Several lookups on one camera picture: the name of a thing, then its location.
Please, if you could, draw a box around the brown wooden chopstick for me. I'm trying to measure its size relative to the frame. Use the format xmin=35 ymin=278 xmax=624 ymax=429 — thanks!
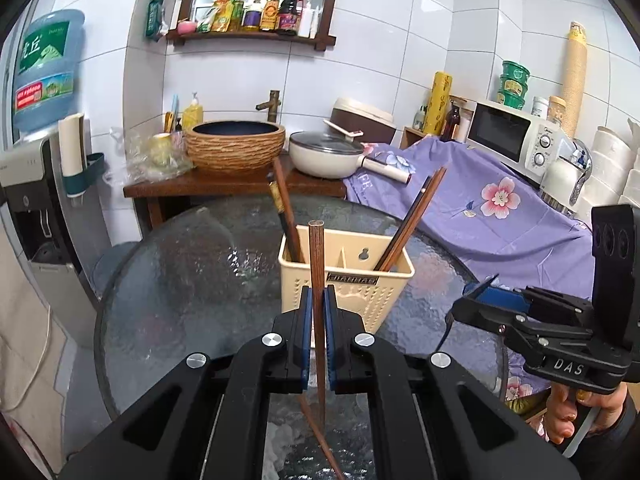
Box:
xmin=378 ymin=166 xmax=448 ymax=273
xmin=308 ymin=220 xmax=328 ymax=428
xmin=297 ymin=394 xmax=347 ymax=480
xmin=272 ymin=157 xmax=304 ymax=264
xmin=374 ymin=175 xmax=432 ymax=272

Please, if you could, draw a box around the row of condiment bottles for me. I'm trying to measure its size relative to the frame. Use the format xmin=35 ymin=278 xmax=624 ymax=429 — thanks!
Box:
xmin=197 ymin=0 xmax=322 ymax=40

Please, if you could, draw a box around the person's right forearm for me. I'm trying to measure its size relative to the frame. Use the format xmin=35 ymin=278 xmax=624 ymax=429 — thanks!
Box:
xmin=595 ymin=385 xmax=640 ymax=461

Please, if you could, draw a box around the bamboo-style faucet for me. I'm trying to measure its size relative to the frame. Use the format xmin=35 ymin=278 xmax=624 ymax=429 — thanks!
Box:
xmin=255 ymin=89 xmax=282 ymax=124

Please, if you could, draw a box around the purple floral cloth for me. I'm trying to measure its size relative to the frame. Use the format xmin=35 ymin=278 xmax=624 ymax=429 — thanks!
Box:
xmin=344 ymin=139 xmax=602 ymax=302

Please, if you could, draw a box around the white kettle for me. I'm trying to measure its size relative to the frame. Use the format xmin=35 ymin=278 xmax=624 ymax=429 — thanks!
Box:
xmin=542 ymin=157 xmax=581 ymax=209

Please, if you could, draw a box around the stack of green bowls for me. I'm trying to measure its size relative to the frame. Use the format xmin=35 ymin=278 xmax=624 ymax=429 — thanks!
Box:
xmin=497 ymin=59 xmax=531 ymax=111

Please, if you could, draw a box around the white brown rice cooker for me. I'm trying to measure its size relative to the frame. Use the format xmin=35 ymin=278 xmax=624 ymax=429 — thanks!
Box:
xmin=332 ymin=97 xmax=398 ymax=145

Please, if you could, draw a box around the clear jar with tan contents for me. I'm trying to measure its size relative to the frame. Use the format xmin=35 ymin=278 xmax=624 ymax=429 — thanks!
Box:
xmin=547 ymin=95 xmax=567 ymax=127

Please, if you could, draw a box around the stack of white paper rolls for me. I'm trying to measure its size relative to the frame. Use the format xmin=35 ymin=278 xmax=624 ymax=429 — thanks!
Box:
xmin=592 ymin=119 xmax=640 ymax=207

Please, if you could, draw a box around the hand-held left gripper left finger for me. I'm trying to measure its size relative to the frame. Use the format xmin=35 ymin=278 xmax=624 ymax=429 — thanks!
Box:
xmin=60 ymin=285 xmax=314 ymax=480

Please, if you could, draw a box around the white microwave oven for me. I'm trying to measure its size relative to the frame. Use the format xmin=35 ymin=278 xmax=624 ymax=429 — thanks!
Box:
xmin=465 ymin=98 xmax=572 ymax=179

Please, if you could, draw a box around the person's right hand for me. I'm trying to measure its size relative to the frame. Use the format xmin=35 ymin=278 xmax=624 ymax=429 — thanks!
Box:
xmin=544 ymin=385 xmax=631 ymax=444

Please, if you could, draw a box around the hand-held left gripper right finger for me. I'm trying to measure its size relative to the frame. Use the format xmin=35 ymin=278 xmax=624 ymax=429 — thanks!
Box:
xmin=324 ymin=285 xmax=581 ymax=480

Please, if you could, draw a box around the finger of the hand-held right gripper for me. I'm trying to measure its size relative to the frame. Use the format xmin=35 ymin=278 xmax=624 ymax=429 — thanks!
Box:
xmin=449 ymin=274 xmax=530 ymax=334
xmin=524 ymin=286 xmax=594 ymax=318

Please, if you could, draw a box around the woven-pattern wash basin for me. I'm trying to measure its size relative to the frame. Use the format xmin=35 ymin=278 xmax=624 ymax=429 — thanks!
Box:
xmin=184 ymin=120 xmax=287 ymax=174

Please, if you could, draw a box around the white cable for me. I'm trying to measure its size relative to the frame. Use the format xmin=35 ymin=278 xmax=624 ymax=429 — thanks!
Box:
xmin=0 ymin=304 xmax=54 ymax=412

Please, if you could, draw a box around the brown glass bottle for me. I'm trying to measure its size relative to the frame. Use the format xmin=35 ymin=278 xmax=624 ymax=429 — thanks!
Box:
xmin=439 ymin=102 xmax=462 ymax=142

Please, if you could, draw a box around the dark wooden counter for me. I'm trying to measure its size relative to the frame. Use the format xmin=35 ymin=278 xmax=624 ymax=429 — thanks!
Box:
xmin=123 ymin=152 xmax=347 ymax=229

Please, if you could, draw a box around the dark wooden wall shelf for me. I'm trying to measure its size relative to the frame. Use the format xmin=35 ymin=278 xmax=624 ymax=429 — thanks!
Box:
xmin=166 ymin=0 xmax=352 ymax=52

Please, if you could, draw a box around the yellow soap bottle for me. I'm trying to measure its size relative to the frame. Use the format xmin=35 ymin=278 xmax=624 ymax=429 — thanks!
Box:
xmin=182 ymin=90 xmax=205 ymax=132

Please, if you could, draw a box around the teal cup holder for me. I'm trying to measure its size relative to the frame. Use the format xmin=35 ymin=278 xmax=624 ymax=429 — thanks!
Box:
xmin=63 ymin=152 xmax=106 ymax=197

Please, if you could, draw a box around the white water dispenser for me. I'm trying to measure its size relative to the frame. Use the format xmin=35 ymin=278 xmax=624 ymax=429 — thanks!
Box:
xmin=0 ymin=135 xmax=97 ymax=311

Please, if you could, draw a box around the green hanging packet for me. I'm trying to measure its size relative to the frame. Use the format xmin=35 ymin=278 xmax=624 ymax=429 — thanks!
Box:
xmin=145 ymin=0 xmax=166 ymax=42

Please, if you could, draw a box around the clear plastic bag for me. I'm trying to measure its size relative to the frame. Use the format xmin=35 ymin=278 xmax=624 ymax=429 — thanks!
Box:
xmin=107 ymin=126 xmax=196 ymax=182

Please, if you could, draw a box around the white pan with lid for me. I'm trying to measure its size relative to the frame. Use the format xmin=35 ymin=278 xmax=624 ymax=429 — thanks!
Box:
xmin=288 ymin=130 xmax=412 ymax=185

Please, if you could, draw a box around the short paper cup stack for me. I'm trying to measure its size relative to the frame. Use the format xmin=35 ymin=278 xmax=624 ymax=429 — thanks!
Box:
xmin=58 ymin=112 xmax=86 ymax=179

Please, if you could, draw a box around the blue water jug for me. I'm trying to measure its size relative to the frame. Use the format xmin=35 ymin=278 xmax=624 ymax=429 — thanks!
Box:
xmin=12 ymin=9 xmax=86 ymax=134

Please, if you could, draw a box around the small wooden box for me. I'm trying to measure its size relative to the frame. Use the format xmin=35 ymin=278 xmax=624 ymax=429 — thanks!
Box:
xmin=399 ymin=126 xmax=427 ymax=149

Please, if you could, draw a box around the yellow wrap roll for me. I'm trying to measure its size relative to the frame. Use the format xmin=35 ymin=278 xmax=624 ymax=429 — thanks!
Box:
xmin=423 ymin=71 xmax=454 ymax=137

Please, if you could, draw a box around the beige plastic utensil holder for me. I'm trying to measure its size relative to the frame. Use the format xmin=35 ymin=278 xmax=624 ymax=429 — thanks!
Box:
xmin=278 ymin=224 xmax=416 ymax=335

